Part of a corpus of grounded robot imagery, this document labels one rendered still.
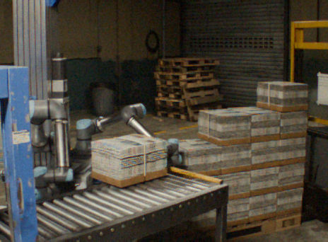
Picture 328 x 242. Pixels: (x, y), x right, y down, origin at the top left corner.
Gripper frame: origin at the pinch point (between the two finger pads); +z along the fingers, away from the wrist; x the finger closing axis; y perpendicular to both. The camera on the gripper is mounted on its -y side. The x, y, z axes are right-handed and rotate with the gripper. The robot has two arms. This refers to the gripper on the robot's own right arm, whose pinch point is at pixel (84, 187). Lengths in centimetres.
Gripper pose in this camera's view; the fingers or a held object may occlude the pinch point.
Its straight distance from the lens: 280.0
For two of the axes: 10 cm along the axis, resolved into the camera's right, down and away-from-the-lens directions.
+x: -7.0, -1.0, 7.0
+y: -0.1, -9.9, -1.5
